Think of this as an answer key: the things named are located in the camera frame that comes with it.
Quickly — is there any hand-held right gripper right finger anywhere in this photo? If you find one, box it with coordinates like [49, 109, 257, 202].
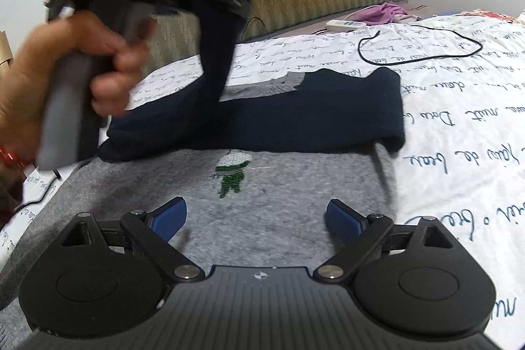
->
[314, 199, 456, 283]

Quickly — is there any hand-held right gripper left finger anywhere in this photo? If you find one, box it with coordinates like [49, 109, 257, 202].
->
[59, 197, 206, 283]

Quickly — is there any grey knit sweater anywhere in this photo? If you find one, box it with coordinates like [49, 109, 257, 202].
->
[0, 145, 400, 350]

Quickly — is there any navy knit sweater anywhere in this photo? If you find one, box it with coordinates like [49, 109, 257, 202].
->
[98, 3, 408, 165]

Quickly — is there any person's left forearm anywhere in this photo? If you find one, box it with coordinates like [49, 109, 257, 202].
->
[0, 163, 26, 221]

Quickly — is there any person's left hand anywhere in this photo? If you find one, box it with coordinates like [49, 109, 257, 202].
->
[0, 11, 157, 166]

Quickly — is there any white script-printed bed sheet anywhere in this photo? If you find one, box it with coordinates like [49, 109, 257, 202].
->
[0, 11, 525, 334]

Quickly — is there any white power strip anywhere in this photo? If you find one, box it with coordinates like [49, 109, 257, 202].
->
[326, 20, 367, 32]

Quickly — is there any purple cloth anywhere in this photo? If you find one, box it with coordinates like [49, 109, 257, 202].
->
[356, 3, 409, 27]

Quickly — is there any floral cloth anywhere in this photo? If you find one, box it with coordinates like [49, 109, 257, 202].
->
[463, 8, 518, 23]

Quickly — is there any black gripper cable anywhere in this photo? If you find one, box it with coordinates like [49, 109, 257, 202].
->
[15, 169, 63, 213]

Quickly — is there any thin black cable loop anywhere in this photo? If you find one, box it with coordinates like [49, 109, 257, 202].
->
[245, 16, 268, 40]

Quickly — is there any red bracelet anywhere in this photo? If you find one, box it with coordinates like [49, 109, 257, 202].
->
[0, 145, 24, 167]

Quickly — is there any black charging cable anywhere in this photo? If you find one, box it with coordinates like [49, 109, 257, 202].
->
[357, 24, 484, 66]

